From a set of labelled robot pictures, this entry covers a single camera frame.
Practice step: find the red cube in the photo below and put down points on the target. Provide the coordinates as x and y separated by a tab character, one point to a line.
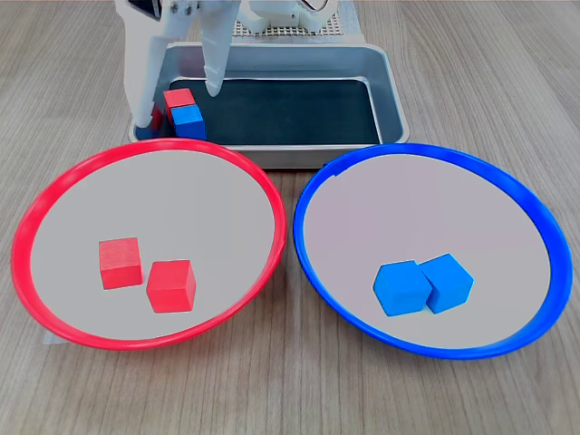
120	265
171	287
179	97

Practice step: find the blue cube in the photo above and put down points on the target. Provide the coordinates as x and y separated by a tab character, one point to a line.
401	290
451	283
188	122

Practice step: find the steel tray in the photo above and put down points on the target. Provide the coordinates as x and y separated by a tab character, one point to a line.
317	63

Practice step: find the black tray mat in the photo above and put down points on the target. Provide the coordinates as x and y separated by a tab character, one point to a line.
294	113

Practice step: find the red-rimmed white plate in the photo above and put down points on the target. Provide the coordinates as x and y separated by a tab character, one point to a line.
181	204

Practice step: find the blue-rimmed white plate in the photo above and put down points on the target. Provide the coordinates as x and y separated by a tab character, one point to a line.
426	213

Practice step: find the clear tape piece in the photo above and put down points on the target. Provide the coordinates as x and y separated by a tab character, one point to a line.
52	340

